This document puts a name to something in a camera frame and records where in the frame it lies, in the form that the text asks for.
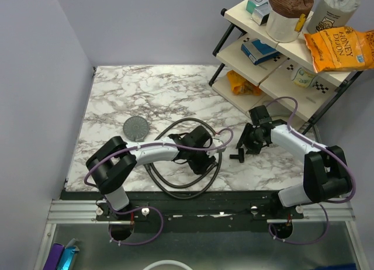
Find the blue box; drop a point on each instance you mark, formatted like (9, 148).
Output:
(257, 51)

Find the teal small box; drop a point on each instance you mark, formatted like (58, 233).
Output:
(252, 5)

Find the white round rim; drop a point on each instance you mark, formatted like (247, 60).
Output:
(168, 262)

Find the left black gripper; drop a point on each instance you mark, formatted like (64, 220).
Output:
(201, 168)

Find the cream three-tier shelf rack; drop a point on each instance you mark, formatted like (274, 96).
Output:
(273, 76)

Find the white cup brown lid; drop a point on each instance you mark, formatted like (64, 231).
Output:
(283, 17)

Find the yellow clip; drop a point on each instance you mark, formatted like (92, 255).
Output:
(300, 23)

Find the orange honey dijon bag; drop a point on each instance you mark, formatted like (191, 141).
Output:
(340, 49)

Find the orange snack bag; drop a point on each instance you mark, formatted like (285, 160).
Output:
(241, 86)

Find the purple box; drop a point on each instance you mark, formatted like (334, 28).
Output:
(54, 256)

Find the grey shower head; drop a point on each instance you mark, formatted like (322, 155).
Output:
(136, 128)

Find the silver small box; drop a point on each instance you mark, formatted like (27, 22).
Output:
(260, 14)

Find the grey cylindrical canister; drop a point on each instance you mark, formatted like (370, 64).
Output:
(332, 13)

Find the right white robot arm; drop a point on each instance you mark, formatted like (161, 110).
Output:
(325, 171)

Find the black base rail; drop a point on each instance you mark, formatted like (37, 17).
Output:
(210, 212)

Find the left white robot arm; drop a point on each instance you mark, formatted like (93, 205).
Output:
(109, 176)

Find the black T-shaped fitting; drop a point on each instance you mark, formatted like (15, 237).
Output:
(240, 156)

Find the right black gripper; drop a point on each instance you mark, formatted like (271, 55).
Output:
(253, 149)

